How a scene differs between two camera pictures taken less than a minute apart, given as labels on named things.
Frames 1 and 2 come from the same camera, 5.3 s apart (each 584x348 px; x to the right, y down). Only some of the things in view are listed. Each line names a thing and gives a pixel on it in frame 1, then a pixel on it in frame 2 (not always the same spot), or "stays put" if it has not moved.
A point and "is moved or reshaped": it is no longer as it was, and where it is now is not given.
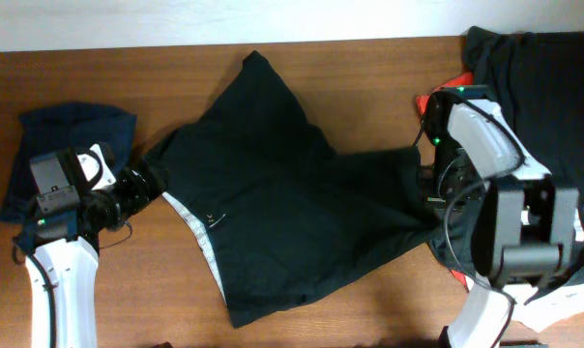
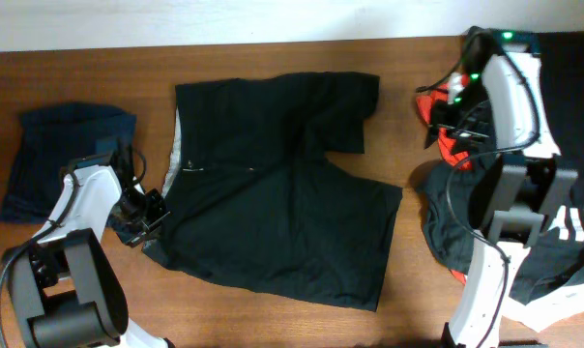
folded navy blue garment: (57, 128) stays put
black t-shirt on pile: (547, 88) stays put
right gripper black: (427, 184) → (447, 122)
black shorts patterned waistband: (278, 215) is moved or reshaped
